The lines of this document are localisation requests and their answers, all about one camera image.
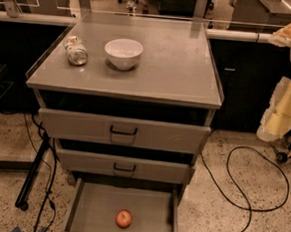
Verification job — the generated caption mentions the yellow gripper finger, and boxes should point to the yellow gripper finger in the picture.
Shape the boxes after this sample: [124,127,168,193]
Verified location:
[269,23,291,47]
[256,77,291,141]

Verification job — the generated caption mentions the red apple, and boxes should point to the red apple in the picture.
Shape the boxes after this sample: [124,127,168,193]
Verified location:
[116,209,133,229]

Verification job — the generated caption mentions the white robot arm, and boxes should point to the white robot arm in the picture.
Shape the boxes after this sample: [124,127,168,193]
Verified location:
[256,23,291,141]

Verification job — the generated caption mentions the grey drawer cabinet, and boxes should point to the grey drawer cabinet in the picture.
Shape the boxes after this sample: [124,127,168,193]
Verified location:
[15,7,230,232]

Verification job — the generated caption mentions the top grey drawer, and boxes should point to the top grey drawer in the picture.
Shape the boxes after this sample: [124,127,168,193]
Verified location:
[39,108,210,154]

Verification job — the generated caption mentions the middle grey drawer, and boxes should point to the middle grey drawer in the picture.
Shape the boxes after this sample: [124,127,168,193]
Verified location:
[57,139,194,184]

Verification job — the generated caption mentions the bottom grey open drawer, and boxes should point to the bottom grey open drawer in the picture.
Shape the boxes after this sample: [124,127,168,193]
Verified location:
[61,178,178,232]

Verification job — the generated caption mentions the clear water bottle background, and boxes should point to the clear water bottle background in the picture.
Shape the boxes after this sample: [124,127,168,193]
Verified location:
[126,0,137,14]

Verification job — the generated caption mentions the white ceramic bowl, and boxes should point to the white ceramic bowl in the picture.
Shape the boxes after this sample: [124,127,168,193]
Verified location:
[105,38,144,71]

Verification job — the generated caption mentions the black metal stand leg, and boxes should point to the black metal stand leg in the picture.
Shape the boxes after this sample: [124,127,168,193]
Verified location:
[15,133,49,211]

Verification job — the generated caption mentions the black floor cable right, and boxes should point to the black floor cable right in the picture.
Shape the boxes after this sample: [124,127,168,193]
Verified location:
[194,143,291,232]

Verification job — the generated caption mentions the black floor cables left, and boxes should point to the black floor cables left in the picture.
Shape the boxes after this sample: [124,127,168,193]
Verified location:
[15,113,64,232]

